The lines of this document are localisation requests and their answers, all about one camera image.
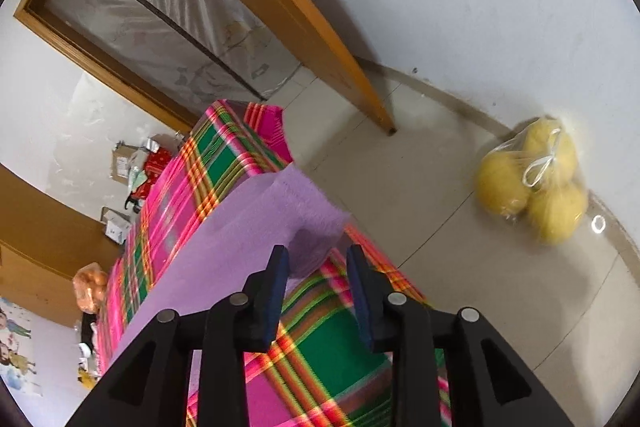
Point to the wooden wardrobe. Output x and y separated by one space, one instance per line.
35 237

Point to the small white box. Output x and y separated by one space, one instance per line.
117 227

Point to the purple knit sweater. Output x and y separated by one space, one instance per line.
225 247

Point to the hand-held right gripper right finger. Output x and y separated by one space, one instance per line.
359 304

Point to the red box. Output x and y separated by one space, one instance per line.
157 167

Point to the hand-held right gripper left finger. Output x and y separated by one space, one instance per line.
275 304

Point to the bag of pomelos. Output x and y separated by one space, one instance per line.
540 187

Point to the wooden door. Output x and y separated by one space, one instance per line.
300 22

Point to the cartoon wall sticker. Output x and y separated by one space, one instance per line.
15 347

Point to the plastic-covered doorway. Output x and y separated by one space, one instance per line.
150 7

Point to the bag of oranges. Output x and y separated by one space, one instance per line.
90 287

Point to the brown cardboard box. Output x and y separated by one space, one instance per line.
125 162

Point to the plaid bed sheet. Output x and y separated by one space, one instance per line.
320 357

